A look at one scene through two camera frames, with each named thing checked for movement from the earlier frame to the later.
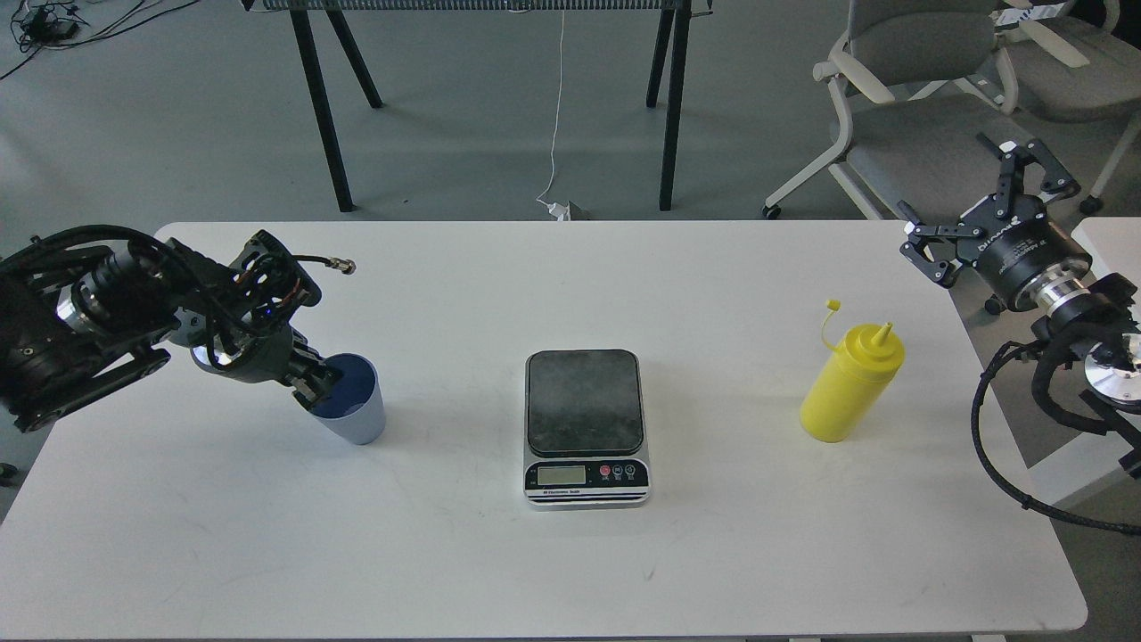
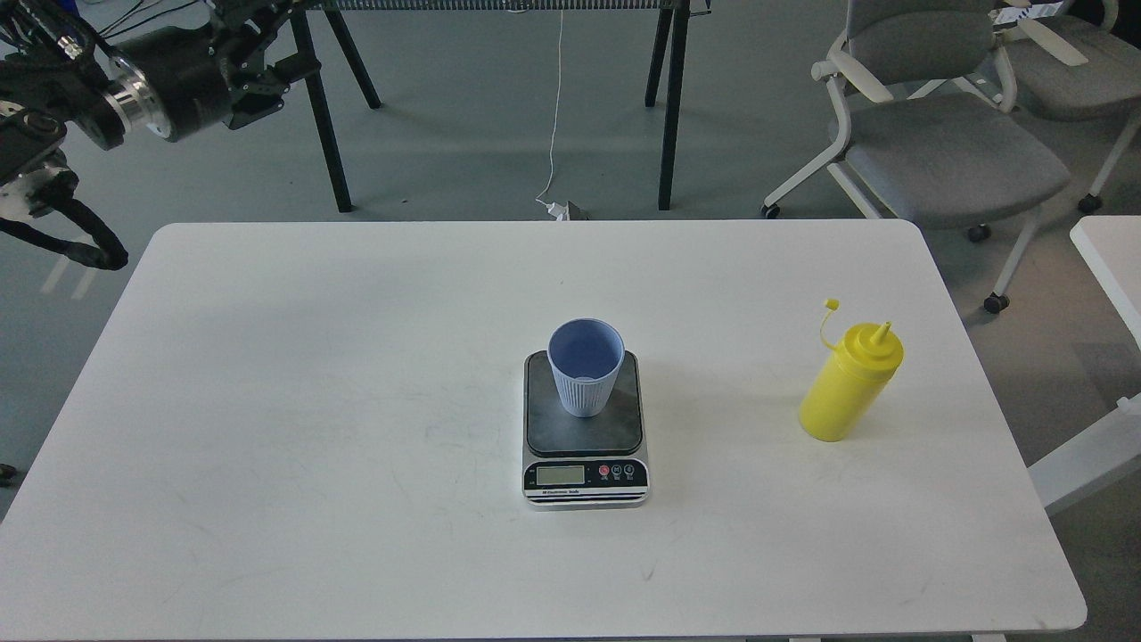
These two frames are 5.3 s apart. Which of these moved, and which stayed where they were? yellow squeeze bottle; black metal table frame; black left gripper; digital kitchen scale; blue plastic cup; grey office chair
Moved: blue plastic cup; black left gripper
Stayed: black metal table frame; grey office chair; yellow squeeze bottle; digital kitchen scale
